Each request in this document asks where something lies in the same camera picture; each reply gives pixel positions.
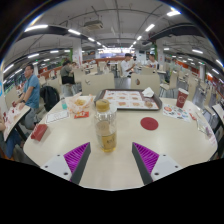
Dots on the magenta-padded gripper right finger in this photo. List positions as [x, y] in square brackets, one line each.
[148, 159]

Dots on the small red box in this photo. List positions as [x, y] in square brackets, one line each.
[39, 132]

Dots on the ceiling lights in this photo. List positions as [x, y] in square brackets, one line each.
[173, 13]

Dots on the ceiling air conditioner unit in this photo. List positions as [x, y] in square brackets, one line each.
[93, 25]

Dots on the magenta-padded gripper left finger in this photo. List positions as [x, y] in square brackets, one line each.
[75, 159]

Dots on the neighbouring table with printed paper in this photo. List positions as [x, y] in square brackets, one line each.
[15, 120]

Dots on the beige wooden chair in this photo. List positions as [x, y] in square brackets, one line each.
[146, 82]
[98, 83]

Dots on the person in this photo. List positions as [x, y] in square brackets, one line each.
[152, 63]
[32, 90]
[66, 71]
[9, 141]
[126, 66]

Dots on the white paper napkin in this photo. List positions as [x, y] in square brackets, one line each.
[148, 92]

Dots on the red sauce packet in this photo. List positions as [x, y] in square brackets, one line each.
[81, 115]

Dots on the brown food tray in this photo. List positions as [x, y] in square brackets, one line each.
[128, 99]

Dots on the red paper cup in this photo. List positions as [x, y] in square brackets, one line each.
[182, 98]

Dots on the fries in clear bag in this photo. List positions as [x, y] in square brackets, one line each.
[79, 103]

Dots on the colourful printed paper sheet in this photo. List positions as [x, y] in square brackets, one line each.
[176, 112]

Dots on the clear plastic packet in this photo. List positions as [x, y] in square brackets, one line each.
[204, 127]

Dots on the small red sachet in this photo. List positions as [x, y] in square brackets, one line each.
[192, 116]

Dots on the group of beige chairs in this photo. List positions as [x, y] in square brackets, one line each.
[173, 80]

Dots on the white paper card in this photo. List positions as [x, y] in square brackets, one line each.
[57, 116]

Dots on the flat round red coaster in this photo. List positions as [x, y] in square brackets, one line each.
[149, 123]

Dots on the black backpack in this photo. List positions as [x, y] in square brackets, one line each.
[50, 97]

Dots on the clear bottle with yellow drink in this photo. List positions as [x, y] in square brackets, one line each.
[106, 131]

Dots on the small teal bottle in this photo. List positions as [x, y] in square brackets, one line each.
[64, 104]

